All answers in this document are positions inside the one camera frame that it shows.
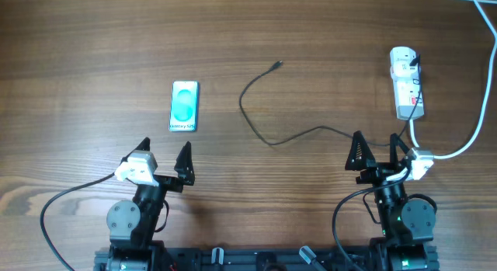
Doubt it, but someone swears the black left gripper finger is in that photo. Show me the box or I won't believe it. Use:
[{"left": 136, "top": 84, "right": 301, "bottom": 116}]
[
  {"left": 120, "top": 137, "right": 151, "bottom": 163},
  {"left": 174, "top": 141, "right": 195, "bottom": 186}
]

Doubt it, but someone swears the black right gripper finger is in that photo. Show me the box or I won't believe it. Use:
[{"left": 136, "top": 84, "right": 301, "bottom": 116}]
[
  {"left": 389, "top": 133, "right": 409, "bottom": 171},
  {"left": 345, "top": 130, "right": 376, "bottom": 171}
]

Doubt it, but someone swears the blue Galaxy smartphone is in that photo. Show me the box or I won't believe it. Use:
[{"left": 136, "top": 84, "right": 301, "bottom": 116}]
[{"left": 169, "top": 81, "right": 200, "bottom": 132}]

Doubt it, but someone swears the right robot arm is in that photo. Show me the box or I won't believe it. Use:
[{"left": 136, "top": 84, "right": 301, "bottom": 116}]
[{"left": 344, "top": 131, "right": 440, "bottom": 270}]

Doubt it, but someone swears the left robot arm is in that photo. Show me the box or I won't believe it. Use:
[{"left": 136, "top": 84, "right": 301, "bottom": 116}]
[{"left": 93, "top": 137, "right": 195, "bottom": 271}]

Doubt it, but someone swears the white USB charger plug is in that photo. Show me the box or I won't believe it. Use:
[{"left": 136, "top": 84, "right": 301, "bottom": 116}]
[{"left": 390, "top": 60, "right": 419, "bottom": 81}]

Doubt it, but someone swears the white power strip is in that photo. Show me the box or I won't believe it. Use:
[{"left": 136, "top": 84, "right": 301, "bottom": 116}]
[{"left": 390, "top": 47, "right": 424, "bottom": 120}]

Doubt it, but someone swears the black right camera cable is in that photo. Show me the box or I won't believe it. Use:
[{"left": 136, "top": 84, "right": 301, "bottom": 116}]
[{"left": 331, "top": 168, "right": 412, "bottom": 271}]

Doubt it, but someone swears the black camera cable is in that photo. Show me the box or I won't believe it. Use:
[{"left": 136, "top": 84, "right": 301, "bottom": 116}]
[
  {"left": 40, "top": 172, "right": 117, "bottom": 271},
  {"left": 331, "top": 168, "right": 412, "bottom": 271}
]

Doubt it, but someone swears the black left camera cable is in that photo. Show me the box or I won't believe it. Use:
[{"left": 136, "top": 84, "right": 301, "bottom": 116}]
[{"left": 40, "top": 172, "right": 117, "bottom": 271}]

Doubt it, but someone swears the white power strip cord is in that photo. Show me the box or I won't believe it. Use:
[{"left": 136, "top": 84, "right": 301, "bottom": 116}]
[{"left": 408, "top": 0, "right": 497, "bottom": 161}]

